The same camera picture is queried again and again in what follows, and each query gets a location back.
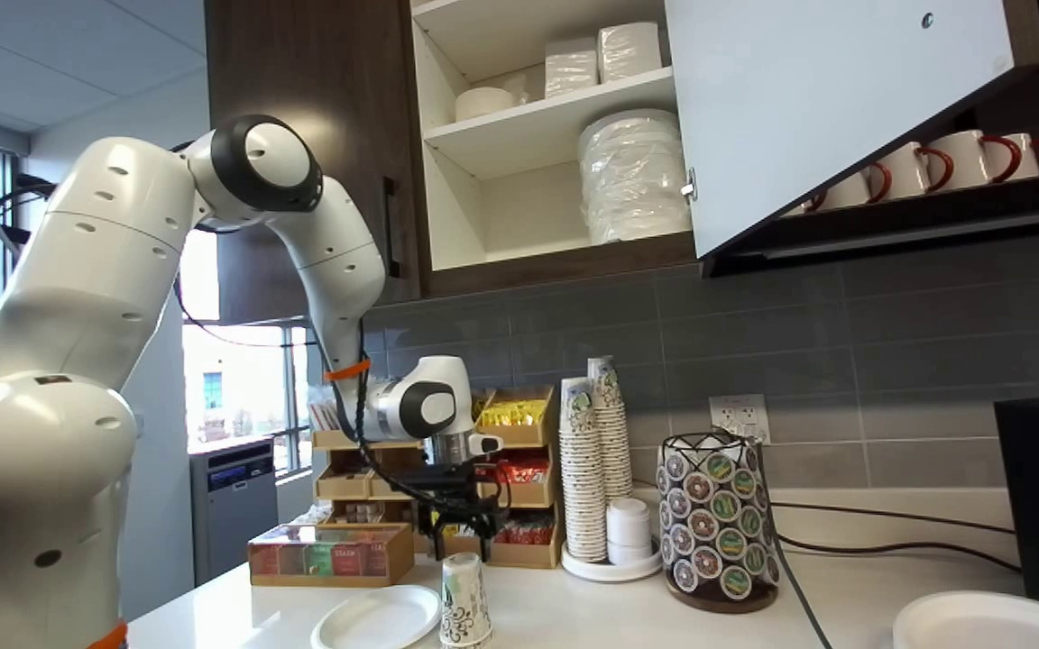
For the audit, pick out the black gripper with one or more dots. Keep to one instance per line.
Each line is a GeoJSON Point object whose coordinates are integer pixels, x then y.
{"type": "Point", "coordinates": [458, 490]}

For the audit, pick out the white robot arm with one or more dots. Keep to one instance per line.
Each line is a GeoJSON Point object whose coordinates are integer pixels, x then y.
{"type": "Point", "coordinates": [81, 308]}

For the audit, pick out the coffee pod carousel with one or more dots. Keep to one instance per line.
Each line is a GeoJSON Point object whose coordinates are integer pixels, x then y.
{"type": "Point", "coordinates": [714, 534]}

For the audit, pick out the white paper plate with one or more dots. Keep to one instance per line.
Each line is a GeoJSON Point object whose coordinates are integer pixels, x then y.
{"type": "Point", "coordinates": [389, 616]}

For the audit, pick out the wooden condiment organizer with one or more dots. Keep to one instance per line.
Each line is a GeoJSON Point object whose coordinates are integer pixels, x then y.
{"type": "Point", "coordinates": [516, 441]}

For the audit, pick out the white round tray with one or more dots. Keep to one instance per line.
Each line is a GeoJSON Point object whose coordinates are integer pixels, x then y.
{"type": "Point", "coordinates": [611, 571]}

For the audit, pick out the wooden tea box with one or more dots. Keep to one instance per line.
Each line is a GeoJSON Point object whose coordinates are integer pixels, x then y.
{"type": "Point", "coordinates": [332, 552]}

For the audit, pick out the white cup lids stack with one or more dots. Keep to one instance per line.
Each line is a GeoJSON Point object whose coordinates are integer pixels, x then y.
{"type": "Point", "coordinates": [630, 534]}

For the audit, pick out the tall paper cup stack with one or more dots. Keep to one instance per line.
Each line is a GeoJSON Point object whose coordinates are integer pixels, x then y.
{"type": "Point", "coordinates": [581, 471]}

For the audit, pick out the grey dishwasher appliance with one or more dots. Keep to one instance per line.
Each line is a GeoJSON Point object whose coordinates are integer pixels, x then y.
{"type": "Point", "coordinates": [233, 498]}

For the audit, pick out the stack of plastic-wrapped plates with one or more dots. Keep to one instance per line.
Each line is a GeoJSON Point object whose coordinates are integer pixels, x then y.
{"type": "Point", "coordinates": [633, 173]}

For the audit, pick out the white cabinet door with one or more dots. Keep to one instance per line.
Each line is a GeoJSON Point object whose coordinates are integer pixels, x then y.
{"type": "Point", "coordinates": [789, 95]}

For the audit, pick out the large white plate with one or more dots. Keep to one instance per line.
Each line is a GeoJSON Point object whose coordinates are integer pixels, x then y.
{"type": "Point", "coordinates": [967, 620]}

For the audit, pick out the wall power outlet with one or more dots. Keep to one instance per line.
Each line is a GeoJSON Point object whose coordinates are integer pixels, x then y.
{"type": "Point", "coordinates": [742, 417]}

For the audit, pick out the open wall cabinet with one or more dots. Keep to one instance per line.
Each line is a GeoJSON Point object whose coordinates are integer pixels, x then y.
{"type": "Point", "coordinates": [504, 199]}

